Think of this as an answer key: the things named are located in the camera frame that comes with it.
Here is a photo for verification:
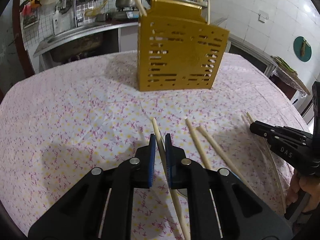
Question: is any metal spoon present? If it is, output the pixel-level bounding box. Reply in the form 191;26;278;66
177;189;188;198

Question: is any thin pale wooden chopstick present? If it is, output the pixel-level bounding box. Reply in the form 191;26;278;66
207;0;211;25

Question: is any person's right hand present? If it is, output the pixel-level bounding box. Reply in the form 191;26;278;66
285;169;320;214

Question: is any side table with clutter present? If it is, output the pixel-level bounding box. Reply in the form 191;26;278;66
265;56;311;100

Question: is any floral pink tablecloth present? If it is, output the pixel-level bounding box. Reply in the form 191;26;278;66
1;51;308;233

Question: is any gold slotted utensil holder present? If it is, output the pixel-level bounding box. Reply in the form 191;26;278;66
137;0;229;92

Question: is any stainless steel sink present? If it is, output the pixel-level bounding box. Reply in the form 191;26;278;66
34;21;118;63

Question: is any white soap bottle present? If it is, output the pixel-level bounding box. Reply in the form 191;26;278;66
53;10;61;35

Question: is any gas stove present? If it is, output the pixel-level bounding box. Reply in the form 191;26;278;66
106;7;139;22

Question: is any metal faucet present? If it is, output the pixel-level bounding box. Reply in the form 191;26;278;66
71;0;78;28

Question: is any green round wall plate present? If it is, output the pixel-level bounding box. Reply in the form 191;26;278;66
293;36;312;62

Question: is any white wall socket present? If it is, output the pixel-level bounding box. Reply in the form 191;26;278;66
258;10;269;23

